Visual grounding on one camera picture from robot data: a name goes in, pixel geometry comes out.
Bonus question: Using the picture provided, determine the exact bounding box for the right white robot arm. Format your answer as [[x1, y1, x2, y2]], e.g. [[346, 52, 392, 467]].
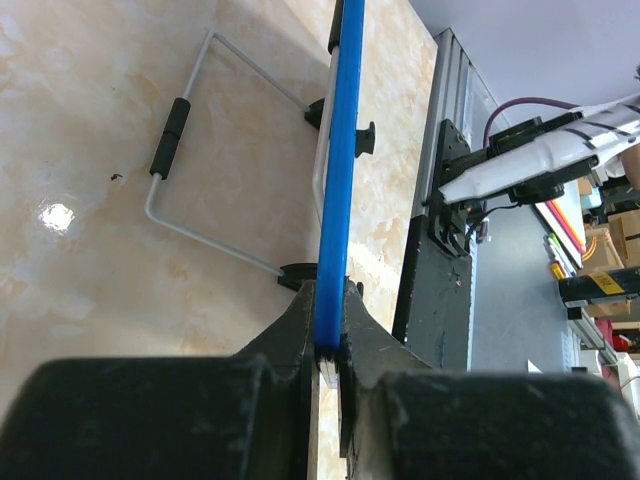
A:
[[438, 94, 639, 204]]

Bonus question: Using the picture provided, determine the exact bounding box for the blue framed whiteboard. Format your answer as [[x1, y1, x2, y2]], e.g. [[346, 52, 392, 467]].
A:
[[144, 0, 377, 351]]

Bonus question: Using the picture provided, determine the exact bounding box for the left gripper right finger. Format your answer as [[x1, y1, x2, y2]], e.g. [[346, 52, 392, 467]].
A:
[[339, 283, 639, 479]]

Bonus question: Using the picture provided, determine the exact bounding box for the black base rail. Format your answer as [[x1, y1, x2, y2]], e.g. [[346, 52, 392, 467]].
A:
[[392, 119, 473, 372]]

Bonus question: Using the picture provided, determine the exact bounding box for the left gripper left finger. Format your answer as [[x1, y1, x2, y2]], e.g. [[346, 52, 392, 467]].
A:
[[1, 283, 319, 479]]

